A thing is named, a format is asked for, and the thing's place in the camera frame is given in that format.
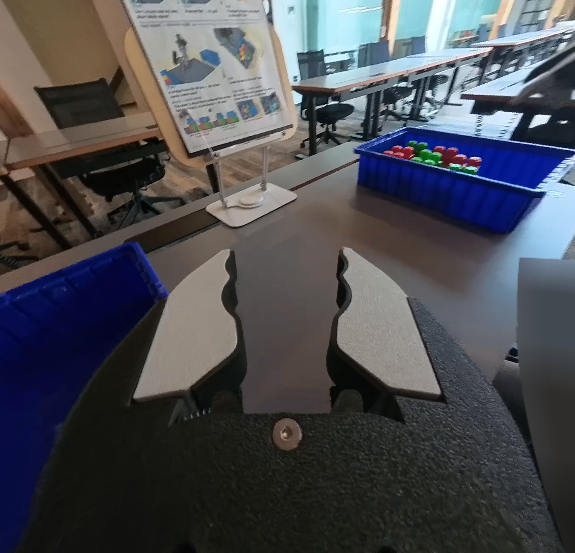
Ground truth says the blue plastic bin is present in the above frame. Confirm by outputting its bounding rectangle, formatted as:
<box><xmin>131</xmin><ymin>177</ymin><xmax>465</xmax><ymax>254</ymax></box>
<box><xmin>0</xmin><ymin>241</ymin><xmax>170</xmax><ymax>553</ymax></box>
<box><xmin>354</xmin><ymin>126</ymin><xmax>575</xmax><ymax>235</ymax></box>

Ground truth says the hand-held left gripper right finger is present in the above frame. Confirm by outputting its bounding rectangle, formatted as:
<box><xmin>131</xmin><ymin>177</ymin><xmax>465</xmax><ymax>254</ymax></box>
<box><xmin>329</xmin><ymin>247</ymin><xmax>444</xmax><ymax>402</ymax></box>

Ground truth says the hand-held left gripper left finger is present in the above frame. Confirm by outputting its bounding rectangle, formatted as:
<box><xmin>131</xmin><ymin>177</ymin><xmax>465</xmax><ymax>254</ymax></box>
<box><xmin>131</xmin><ymin>248</ymin><xmax>240</xmax><ymax>404</ymax></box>

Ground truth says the instruction sign on stand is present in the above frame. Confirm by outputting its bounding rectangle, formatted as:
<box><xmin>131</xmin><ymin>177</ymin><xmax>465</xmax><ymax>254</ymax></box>
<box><xmin>111</xmin><ymin>0</ymin><xmax>298</xmax><ymax>228</ymax></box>

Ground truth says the black office chair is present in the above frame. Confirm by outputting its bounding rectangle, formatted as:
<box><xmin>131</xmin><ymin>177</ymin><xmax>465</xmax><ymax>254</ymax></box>
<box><xmin>296</xmin><ymin>50</ymin><xmax>355</xmax><ymax>147</ymax></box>
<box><xmin>357</xmin><ymin>37</ymin><xmax>427</xmax><ymax>123</ymax></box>
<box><xmin>34</xmin><ymin>78</ymin><xmax>185</xmax><ymax>230</ymax></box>

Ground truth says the pile of toy blocks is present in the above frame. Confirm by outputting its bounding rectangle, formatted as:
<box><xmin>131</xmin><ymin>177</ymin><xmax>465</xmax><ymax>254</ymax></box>
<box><xmin>383</xmin><ymin>140</ymin><xmax>484</xmax><ymax>176</ymax></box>

